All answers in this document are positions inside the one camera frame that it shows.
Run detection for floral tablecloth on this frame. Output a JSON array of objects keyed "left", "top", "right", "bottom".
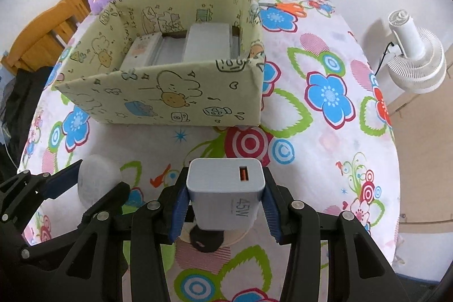
[{"left": 19, "top": 0, "right": 400, "bottom": 260}]

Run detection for white floor fan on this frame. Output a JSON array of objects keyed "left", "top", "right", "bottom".
[{"left": 383, "top": 9, "right": 447, "bottom": 94}]

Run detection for white rectangular box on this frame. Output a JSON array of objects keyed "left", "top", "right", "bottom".
[{"left": 183, "top": 22, "right": 232, "bottom": 63}]

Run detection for orange handled scissors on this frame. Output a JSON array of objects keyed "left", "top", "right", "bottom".
[{"left": 259, "top": 2, "right": 307, "bottom": 18}]

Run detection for white box with print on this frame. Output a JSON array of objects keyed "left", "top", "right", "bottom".
[{"left": 120, "top": 32, "right": 164, "bottom": 71}]

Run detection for cartoon print storage box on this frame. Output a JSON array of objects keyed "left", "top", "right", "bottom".
[{"left": 55, "top": 0, "right": 265, "bottom": 127}]

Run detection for wooden chair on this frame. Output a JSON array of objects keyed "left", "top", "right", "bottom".
[{"left": 1, "top": 0, "right": 90, "bottom": 75}]

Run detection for grey 45W USB charger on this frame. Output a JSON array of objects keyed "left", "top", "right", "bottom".
[{"left": 187, "top": 158, "right": 265, "bottom": 231}]

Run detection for white round puck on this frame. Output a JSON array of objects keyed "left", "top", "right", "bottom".
[{"left": 78, "top": 154, "right": 122, "bottom": 209}]

